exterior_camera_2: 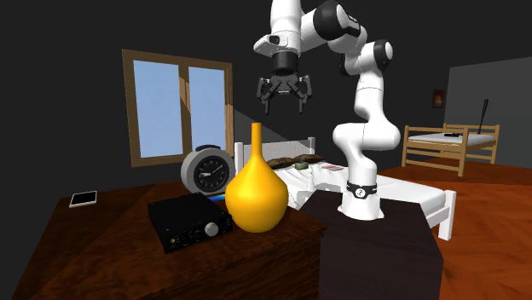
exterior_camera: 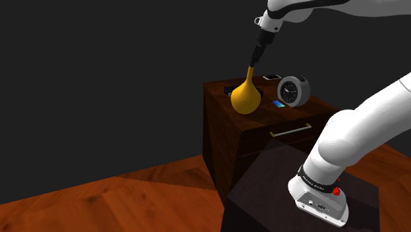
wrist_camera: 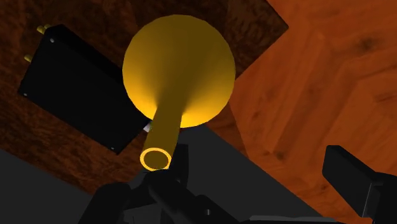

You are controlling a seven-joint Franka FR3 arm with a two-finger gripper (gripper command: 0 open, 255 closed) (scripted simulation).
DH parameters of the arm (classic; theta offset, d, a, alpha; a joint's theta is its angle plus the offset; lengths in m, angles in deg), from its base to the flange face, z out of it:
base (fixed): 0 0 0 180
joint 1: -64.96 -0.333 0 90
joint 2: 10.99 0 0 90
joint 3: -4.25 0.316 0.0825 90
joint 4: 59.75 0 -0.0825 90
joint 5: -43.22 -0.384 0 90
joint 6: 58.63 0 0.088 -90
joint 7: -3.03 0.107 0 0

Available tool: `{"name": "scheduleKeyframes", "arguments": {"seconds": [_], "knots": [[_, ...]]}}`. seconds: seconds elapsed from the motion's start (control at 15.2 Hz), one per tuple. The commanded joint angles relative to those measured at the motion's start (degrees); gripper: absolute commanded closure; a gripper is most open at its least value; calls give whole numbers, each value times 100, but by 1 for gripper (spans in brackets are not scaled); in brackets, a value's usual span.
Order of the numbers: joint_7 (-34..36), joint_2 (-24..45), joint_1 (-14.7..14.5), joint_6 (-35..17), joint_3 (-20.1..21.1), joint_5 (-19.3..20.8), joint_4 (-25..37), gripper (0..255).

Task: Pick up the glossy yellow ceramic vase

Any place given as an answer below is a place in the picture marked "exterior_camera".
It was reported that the dark wooden chest of drawers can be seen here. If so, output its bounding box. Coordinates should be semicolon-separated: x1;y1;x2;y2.
202;75;342;206

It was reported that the grey round alarm clock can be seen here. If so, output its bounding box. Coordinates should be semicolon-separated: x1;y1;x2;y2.
277;75;312;108

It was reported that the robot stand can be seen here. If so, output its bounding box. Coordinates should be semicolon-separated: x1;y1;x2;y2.
220;138;381;232

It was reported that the yellow long-necked vase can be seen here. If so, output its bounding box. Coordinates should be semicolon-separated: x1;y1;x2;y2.
230;65;262;115

